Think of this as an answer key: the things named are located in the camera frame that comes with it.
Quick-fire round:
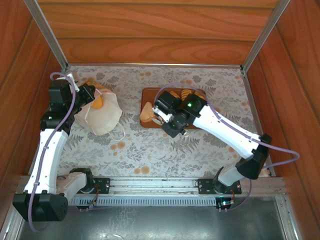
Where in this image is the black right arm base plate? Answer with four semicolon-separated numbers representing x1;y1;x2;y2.
197;177;243;195

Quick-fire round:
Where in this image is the printed white paper bag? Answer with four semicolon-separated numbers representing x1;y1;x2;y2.
74;77;126;142

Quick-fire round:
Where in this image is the ridged yellow fake bread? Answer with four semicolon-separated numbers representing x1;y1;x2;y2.
181;88;193;101

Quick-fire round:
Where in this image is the brown rectangular tray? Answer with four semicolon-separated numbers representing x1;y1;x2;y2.
139;86;208;130

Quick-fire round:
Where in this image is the grey metal sheet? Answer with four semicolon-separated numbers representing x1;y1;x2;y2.
17;197;287;240

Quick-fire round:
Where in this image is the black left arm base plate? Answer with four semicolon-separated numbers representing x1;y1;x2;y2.
82;176;111;195

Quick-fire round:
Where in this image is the floral tablecloth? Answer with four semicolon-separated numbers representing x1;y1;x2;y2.
53;64;272;179

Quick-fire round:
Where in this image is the aluminium frame post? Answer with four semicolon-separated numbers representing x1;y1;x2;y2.
23;0;69;71
240;0;291;73

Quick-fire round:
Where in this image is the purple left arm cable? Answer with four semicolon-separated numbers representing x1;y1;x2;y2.
27;71;77;233

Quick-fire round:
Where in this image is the small brown fake bread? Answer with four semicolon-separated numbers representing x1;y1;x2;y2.
139;101;158;123

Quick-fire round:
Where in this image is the grey slotted cable duct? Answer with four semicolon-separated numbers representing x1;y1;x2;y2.
67;196;217;207

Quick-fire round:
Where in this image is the orange fake bread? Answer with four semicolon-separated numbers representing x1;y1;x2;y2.
91;96;105;110

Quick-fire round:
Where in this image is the small circuit board green light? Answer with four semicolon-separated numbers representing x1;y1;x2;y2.
216;197;236;210

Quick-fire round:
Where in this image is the aluminium frame rail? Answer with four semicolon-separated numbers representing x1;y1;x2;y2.
274;196;302;240
0;204;26;240

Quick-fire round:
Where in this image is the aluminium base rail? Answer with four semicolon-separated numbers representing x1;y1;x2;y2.
14;174;287;199

